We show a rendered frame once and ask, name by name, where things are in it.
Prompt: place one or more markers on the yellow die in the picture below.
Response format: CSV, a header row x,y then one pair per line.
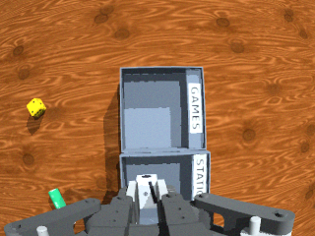
x,y
36,107

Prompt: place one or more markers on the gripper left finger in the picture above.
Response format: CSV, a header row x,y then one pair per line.
x,y
100,220

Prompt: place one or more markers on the green aa battery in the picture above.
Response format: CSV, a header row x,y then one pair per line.
x,y
56,198

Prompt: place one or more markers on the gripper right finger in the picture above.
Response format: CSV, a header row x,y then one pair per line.
x,y
240,218

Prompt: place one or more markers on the grey rack of labelled bins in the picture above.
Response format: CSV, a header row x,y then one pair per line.
x,y
163,112

